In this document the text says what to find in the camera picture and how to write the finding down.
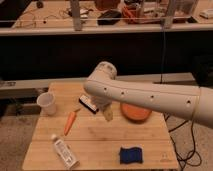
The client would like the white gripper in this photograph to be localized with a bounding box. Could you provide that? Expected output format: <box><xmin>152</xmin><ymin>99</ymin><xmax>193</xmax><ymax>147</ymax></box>
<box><xmin>92</xmin><ymin>96</ymin><xmax>113</xmax><ymax>121</ymax></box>

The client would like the grey metal post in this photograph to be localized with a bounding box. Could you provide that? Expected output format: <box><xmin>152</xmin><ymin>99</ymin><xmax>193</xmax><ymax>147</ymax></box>
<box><xmin>70</xmin><ymin>0</ymin><xmax>82</xmax><ymax>31</ymax></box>
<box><xmin>163</xmin><ymin>0</ymin><xmax>176</xmax><ymax>29</ymax></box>

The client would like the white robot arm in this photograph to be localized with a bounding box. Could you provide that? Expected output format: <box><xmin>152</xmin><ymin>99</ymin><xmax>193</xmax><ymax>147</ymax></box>
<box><xmin>84</xmin><ymin>61</ymin><xmax>213</xmax><ymax>129</ymax></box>

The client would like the orange bowl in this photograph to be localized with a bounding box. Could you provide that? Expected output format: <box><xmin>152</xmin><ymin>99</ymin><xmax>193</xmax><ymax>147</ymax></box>
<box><xmin>120</xmin><ymin>103</ymin><xmax>152</xmax><ymax>121</ymax></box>

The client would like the blue sponge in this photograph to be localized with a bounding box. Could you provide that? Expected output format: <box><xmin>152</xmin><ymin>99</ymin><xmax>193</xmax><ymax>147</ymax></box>
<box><xmin>119</xmin><ymin>147</ymin><xmax>143</xmax><ymax>164</ymax></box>

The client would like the clear plastic bottle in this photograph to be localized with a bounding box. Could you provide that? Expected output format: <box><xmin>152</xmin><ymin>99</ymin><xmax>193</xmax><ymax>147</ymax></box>
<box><xmin>51</xmin><ymin>134</ymin><xmax>78</xmax><ymax>170</ymax></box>

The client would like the black power cable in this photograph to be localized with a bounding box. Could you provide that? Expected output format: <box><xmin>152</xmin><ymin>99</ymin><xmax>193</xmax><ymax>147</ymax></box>
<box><xmin>163</xmin><ymin>113</ymin><xmax>203</xmax><ymax>171</ymax></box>

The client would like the grey metal post right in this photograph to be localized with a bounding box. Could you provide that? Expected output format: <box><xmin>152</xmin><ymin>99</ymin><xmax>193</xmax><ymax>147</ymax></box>
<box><xmin>163</xmin><ymin>0</ymin><xmax>176</xmax><ymax>29</ymax></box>

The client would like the orange carrot-like pepper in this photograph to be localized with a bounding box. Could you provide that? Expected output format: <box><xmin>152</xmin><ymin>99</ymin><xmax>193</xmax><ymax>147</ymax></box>
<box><xmin>64</xmin><ymin>109</ymin><xmax>80</xmax><ymax>136</ymax></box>

